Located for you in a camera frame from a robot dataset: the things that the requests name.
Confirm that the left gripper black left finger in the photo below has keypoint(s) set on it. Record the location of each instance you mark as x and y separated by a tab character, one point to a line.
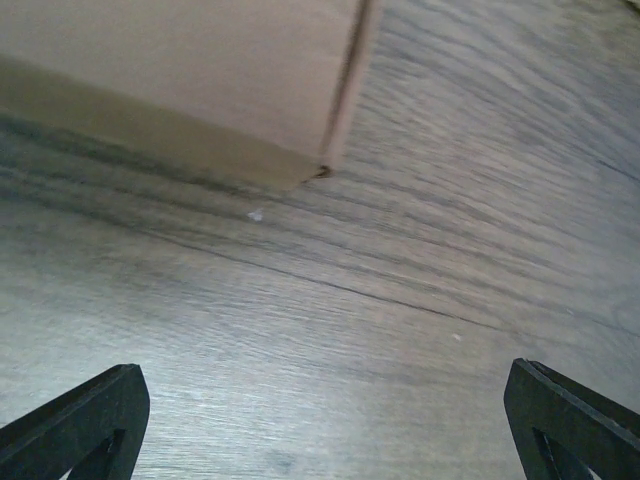
93	431

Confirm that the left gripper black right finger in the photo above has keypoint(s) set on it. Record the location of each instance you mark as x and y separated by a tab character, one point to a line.
564	430

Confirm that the brown cardboard box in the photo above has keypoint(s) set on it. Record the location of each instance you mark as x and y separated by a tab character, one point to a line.
256	91

